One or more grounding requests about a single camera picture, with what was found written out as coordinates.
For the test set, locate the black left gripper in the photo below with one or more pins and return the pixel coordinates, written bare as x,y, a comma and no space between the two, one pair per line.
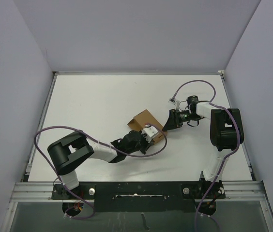
146,145

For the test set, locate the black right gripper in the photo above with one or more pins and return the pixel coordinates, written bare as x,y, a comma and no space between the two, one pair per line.
171,123

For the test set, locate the brown cardboard box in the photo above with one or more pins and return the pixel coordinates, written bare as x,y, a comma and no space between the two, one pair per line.
145,117

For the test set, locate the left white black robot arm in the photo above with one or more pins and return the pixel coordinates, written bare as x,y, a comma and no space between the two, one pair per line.
72,150

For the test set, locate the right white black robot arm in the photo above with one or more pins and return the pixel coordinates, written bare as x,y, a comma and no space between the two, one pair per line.
226,135

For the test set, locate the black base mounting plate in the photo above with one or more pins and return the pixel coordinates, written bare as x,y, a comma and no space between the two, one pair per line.
141,196

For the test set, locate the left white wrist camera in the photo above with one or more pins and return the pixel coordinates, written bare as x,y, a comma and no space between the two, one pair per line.
149,132

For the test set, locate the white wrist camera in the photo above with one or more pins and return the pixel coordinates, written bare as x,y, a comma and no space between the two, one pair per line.
174,102
149,132

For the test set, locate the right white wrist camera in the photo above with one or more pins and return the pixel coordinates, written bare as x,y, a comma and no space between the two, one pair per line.
174,102

